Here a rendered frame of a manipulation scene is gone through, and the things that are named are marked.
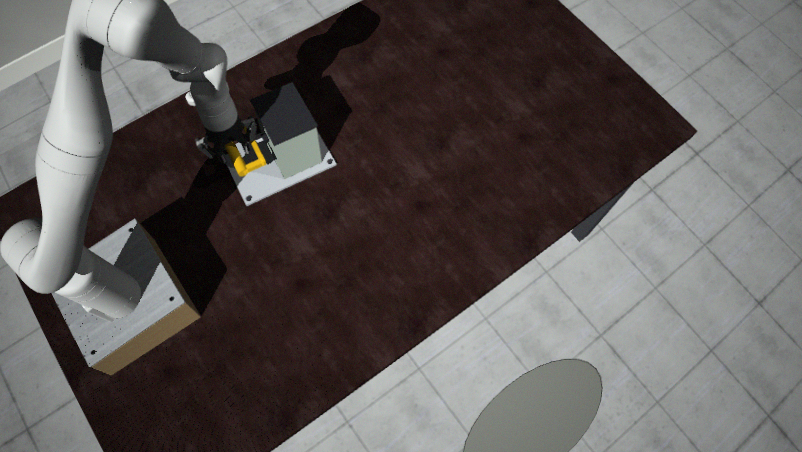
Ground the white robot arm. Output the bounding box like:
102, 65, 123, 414
0, 0, 238, 322

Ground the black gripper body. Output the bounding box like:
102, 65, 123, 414
204, 115, 244, 145

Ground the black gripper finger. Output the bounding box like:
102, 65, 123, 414
232, 116, 257, 154
195, 135, 227, 164

